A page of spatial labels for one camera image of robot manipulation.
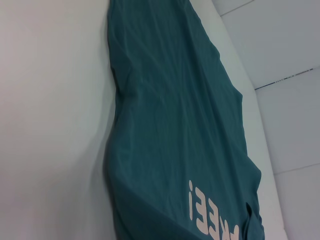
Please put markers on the teal t-shirt with FREE print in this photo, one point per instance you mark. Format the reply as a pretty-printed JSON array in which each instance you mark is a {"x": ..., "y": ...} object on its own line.
[{"x": 175, "y": 112}]

